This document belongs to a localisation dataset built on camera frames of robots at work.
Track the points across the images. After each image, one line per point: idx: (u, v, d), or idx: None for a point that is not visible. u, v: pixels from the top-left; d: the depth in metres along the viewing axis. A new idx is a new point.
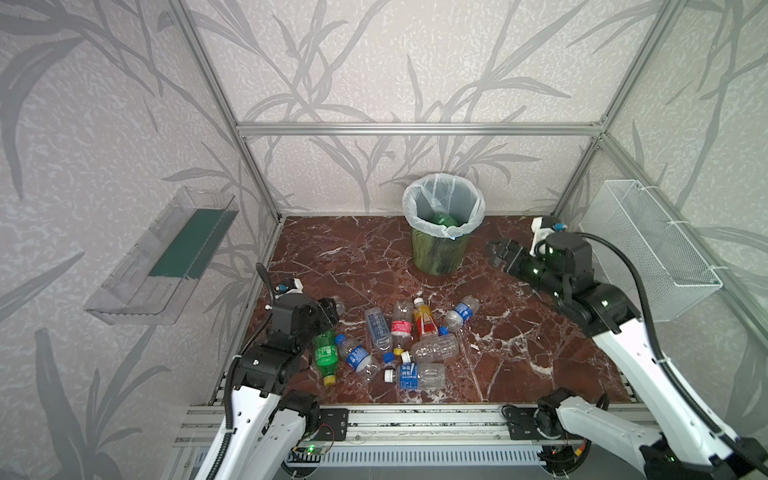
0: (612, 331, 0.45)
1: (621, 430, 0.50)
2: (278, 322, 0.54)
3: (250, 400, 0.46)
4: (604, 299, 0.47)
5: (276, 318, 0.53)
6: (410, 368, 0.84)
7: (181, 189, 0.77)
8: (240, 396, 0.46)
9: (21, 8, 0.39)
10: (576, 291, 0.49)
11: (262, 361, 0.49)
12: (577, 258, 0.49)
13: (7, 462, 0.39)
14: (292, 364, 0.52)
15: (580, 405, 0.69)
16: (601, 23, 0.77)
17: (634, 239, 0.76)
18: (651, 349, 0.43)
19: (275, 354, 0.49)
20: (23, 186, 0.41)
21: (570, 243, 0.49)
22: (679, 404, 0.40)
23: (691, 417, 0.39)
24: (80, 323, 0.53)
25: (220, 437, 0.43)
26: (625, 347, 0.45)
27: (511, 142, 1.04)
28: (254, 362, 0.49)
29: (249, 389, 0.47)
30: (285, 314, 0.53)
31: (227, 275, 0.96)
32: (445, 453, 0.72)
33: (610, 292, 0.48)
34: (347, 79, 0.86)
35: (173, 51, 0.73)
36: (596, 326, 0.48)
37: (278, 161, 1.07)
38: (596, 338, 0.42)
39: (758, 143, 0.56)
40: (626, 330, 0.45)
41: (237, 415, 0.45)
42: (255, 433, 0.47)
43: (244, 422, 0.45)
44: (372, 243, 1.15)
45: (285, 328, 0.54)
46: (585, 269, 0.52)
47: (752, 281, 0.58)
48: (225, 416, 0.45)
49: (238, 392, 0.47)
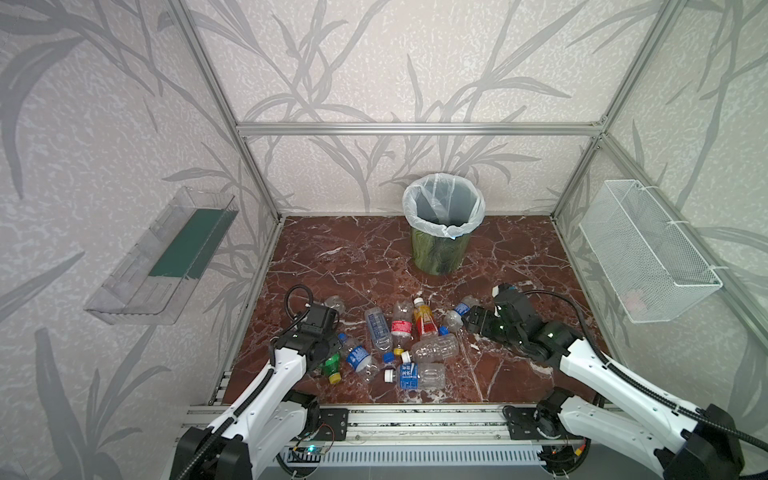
0: (564, 355, 0.55)
1: (631, 434, 0.51)
2: (312, 316, 0.67)
3: (289, 355, 0.55)
4: (549, 333, 0.57)
5: (311, 313, 0.68)
6: (410, 368, 0.84)
7: (181, 189, 0.77)
8: (282, 353, 0.55)
9: (20, 8, 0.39)
10: (530, 333, 0.60)
11: (298, 338, 0.59)
12: (516, 307, 0.63)
13: (7, 461, 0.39)
14: (319, 350, 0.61)
15: (579, 405, 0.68)
16: (600, 23, 0.77)
17: (634, 238, 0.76)
18: (598, 358, 0.51)
19: (305, 338, 0.59)
20: (23, 186, 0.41)
21: (508, 298, 0.63)
22: (639, 397, 0.46)
23: (653, 405, 0.45)
24: (80, 323, 0.53)
25: (263, 373, 0.51)
26: (577, 363, 0.54)
27: (512, 142, 1.04)
28: (290, 339, 0.59)
29: (290, 350, 0.56)
30: (320, 310, 0.68)
31: (228, 275, 0.96)
32: (445, 453, 0.72)
33: (552, 328, 0.57)
34: (347, 79, 0.86)
35: (173, 51, 0.73)
36: (555, 357, 0.57)
37: (279, 161, 1.07)
38: (562, 366, 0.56)
39: (758, 144, 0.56)
40: (574, 350, 0.53)
41: (278, 364, 0.53)
42: (288, 385, 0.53)
43: (283, 368, 0.53)
44: (372, 242, 1.15)
45: (318, 321, 0.67)
46: (529, 314, 0.62)
47: (751, 281, 0.58)
48: (270, 358, 0.54)
49: (281, 350, 0.56)
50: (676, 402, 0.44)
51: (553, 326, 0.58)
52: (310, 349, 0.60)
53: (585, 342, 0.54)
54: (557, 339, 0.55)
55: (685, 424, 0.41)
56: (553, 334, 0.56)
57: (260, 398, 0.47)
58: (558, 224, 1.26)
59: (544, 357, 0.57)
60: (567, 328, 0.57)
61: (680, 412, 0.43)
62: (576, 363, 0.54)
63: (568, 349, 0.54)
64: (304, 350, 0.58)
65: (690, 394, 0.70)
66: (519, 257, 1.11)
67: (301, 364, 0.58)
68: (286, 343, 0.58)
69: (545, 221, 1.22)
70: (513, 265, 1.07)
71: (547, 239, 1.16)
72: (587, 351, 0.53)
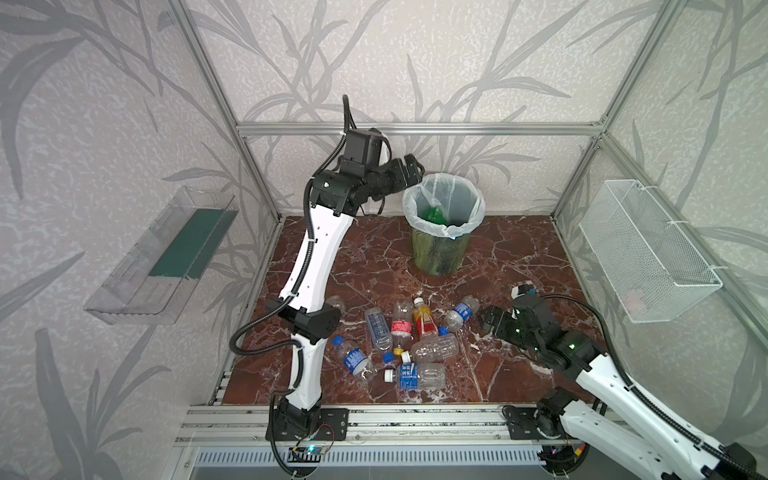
0: (584, 369, 0.53)
1: (638, 451, 0.51)
2: (351, 150, 0.51)
3: (327, 219, 0.49)
4: (570, 344, 0.55)
5: (350, 145, 0.51)
6: (409, 368, 0.84)
7: (181, 189, 0.77)
8: (318, 213, 0.49)
9: (21, 8, 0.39)
10: (548, 341, 0.58)
11: (331, 183, 0.49)
12: (536, 313, 0.60)
13: (7, 461, 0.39)
14: (365, 192, 0.52)
15: (583, 411, 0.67)
16: (601, 23, 0.77)
17: (635, 238, 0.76)
18: (621, 378, 0.49)
19: (345, 178, 0.48)
20: (23, 186, 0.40)
21: (527, 303, 0.61)
22: (661, 425, 0.45)
23: (674, 436, 0.43)
24: (80, 323, 0.53)
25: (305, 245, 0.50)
26: (598, 380, 0.52)
27: (511, 142, 1.04)
28: (325, 184, 0.49)
29: (323, 208, 0.49)
30: (359, 140, 0.50)
31: (228, 275, 0.96)
32: (445, 453, 0.72)
33: (573, 337, 0.55)
34: (347, 78, 0.86)
35: (173, 51, 0.73)
36: (573, 368, 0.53)
37: (278, 161, 1.07)
38: (579, 379, 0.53)
39: (758, 143, 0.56)
40: (595, 366, 0.51)
41: (316, 230, 0.49)
42: (334, 245, 0.52)
43: (323, 235, 0.49)
44: (372, 242, 1.15)
45: (358, 154, 0.51)
46: (549, 321, 0.60)
47: (751, 281, 0.58)
48: (307, 228, 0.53)
49: (316, 208, 0.49)
50: (700, 437, 0.43)
51: (574, 336, 0.56)
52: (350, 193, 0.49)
53: (609, 358, 0.52)
54: (578, 352, 0.53)
55: (706, 461, 0.40)
56: (575, 345, 0.54)
57: (310, 270, 0.49)
58: (558, 224, 1.26)
59: (562, 366, 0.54)
60: (588, 340, 0.55)
61: (704, 447, 0.42)
62: (596, 379, 0.52)
63: (589, 363, 0.52)
64: (341, 206, 0.48)
65: (689, 394, 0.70)
66: (519, 257, 1.11)
67: (341, 222, 0.50)
68: (320, 190, 0.49)
69: (545, 221, 1.22)
70: (513, 264, 1.08)
71: (547, 239, 1.16)
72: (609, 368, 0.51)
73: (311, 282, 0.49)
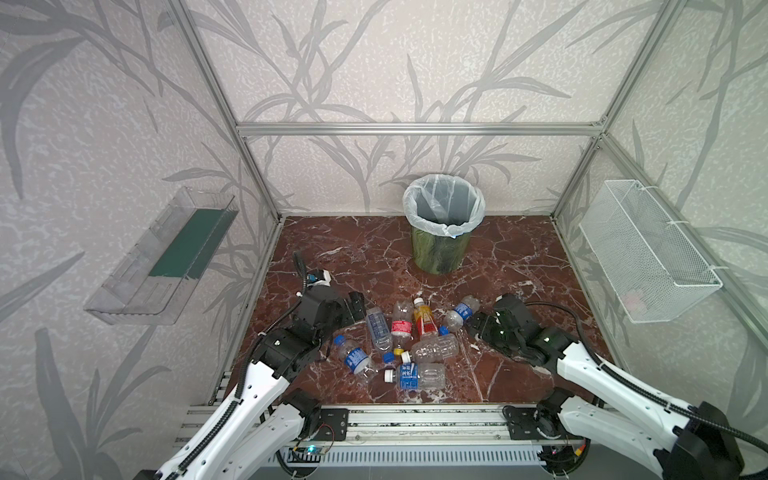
0: (559, 358, 0.57)
1: (631, 433, 0.51)
2: (305, 311, 0.54)
3: (262, 378, 0.47)
4: (545, 338, 0.58)
5: (306, 306, 0.54)
6: (410, 368, 0.84)
7: (181, 189, 0.77)
8: (255, 373, 0.47)
9: (21, 8, 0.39)
10: (527, 338, 0.61)
11: (281, 344, 0.50)
12: (515, 314, 0.65)
13: (7, 461, 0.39)
14: (308, 355, 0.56)
15: (579, 406, 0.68)
16: (600, 23, 0.77)
17: (635, 238, 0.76)
18: (593, 360, 0.53)
19: (295, 342, 0.50)
20: (23, 186, 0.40)
21: (505, 304, 0.65)
22: (633, 397, 0.47)
23: (646, 404, 0.45)
24: (80, 323, 0.53)
25: (227, 403, 0.45)
26: (573, 367, 0.56)
27: (511, 142, 1.04)
28: (275, 344, 0.50)
29: (264, 367, 0.48)
30: (313, 305, 0.53)
31: (227, 275, 0.96)
32: (444, 453, 0.72)
33: (548, 332, 0.59)
34: (347, 79, 0.86)
35: (173, 51, 0.73)
36: (552, 361, 0.59)
37: (278, 161, 1.07)
38: (559, 370, 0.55)
39: (758, 143, 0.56)
40: (569, 353, 0.55)
41: (247, 388, 0.46)
42: (258, 413, 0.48)
43: (252, 396, 0.46)
44: (372, 243, 1.15)
45: (311, 317, 0.54)
46: (527, 320, 0.64)
47: (751, 281, 0.58)
48: (237, 384, 0.47)
49: (255, 366, 0.48)
50: (668, 399, 0.45)
51: (550, 330, 0.60)
52: (291, 362, 0.50)
53: (581, 345, 0.55)
54: (553, 343, 0.57)
55: (677, 421, 0.42)
56: (549, 338, 0.58)
57: (220, 433, 0.43)
58: (558, 224, 1.26)
59: (542, 360, 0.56)
60: (563, 333, 0.58)
61: (672, 409, 0.44)
62: (571, 365, 0.56)
63: (563, 352, 0.56)
64: (283, 369, 0.49)
65: (688, 393, 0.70)
66: (519, 257, 1.11)
67: (276, 387, 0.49)
68: (267, 349, 0.50)
69: (545, 221, 1.22)
70: (513, 264, 1.08)
71: (547, 240, 1.16)
72: (581, 354, 0.54)
73: (208, 456, 0.41)
